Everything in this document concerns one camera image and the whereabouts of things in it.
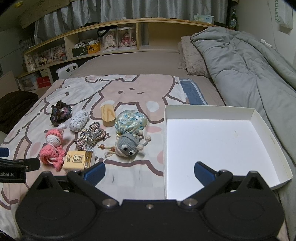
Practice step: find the grey curtain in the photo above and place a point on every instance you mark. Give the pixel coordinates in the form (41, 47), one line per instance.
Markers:
(115, 11)

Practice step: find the white hanging bag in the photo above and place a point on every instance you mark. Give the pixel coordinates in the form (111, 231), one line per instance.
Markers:
(281, 14)

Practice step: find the wooden headboard shelf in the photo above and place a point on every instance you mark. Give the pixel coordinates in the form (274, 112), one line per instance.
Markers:
(143, 34)

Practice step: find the red box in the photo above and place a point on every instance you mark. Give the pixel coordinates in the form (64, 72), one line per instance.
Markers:
(44, 82)

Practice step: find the fuzzy grey pillow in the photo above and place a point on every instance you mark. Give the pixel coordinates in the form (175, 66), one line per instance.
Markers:
(193, 58)

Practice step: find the tissue box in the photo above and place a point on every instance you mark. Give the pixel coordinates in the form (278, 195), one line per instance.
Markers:
(203, 19)

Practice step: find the grey quilt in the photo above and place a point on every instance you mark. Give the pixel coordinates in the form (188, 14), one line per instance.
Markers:
(245, 64)

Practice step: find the floral satin pouch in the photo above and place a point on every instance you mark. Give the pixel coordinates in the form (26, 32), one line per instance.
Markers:
(130, 121)

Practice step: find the white crochet pouch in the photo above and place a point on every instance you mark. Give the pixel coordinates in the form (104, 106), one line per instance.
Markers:
(79, 120)

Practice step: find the dark brown cloth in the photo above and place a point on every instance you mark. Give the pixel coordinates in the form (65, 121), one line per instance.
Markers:
(15, 109)

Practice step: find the dark green box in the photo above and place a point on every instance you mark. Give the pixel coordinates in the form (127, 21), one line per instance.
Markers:
(79, 52)

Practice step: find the white cardboard box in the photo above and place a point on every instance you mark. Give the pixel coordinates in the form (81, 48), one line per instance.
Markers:
(212, 148)

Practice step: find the dark crochet flower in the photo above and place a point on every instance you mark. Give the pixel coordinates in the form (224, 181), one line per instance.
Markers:
(60, 112)

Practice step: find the beaded tassel charm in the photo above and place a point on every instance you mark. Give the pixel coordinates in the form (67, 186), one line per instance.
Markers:
(108, 150)

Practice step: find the clear doll display box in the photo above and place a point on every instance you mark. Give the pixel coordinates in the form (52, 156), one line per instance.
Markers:
(109, 40)
(126, 39)

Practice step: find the green glass bottle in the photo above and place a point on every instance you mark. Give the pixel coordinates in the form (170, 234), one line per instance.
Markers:
(233, 20)

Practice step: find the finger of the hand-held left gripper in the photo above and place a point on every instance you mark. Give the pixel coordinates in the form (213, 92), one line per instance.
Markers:
(31, 164)
(4, 152)

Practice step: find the row of figurine boxes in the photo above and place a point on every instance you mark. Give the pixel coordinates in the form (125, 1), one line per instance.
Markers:
(46, 56)

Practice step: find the oval wooden box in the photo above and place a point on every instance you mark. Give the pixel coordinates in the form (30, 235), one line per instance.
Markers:
(108, 114)

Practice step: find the printed cartoon blanket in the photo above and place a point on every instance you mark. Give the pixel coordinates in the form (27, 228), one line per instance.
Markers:
(129, 92)

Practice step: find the pink crochet doll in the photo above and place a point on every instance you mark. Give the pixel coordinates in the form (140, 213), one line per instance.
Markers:
(53, 140)

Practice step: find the grey crochet snail toy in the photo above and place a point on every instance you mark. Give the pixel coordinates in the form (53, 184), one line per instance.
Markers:
(128, 146)

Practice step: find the small yellow card box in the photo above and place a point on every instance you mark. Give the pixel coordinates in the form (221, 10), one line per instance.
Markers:
(77, 160)

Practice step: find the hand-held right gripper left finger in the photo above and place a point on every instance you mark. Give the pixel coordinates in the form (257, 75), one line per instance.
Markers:
(93, 173)

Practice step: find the white appliance with dark circles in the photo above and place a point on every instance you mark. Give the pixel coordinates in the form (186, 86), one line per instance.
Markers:
(67, 69)

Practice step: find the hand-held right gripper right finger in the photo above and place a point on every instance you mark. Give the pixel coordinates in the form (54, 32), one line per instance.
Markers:
(203, 173)

